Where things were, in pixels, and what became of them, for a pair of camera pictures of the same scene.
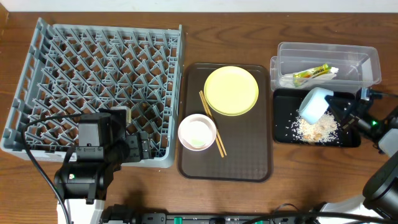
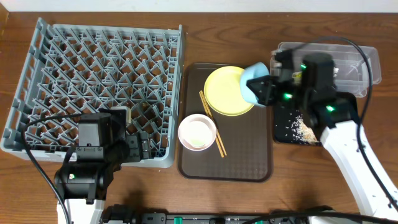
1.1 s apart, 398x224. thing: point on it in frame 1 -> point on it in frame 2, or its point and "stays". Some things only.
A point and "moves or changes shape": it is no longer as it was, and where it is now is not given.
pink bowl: [197, 132] stays
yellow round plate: [231, 91] stays
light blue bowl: [313, 104] moves or changes shape
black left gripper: [143, 145] stays
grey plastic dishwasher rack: [89, 88] stays
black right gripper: [350, 104] -> [268, 98]
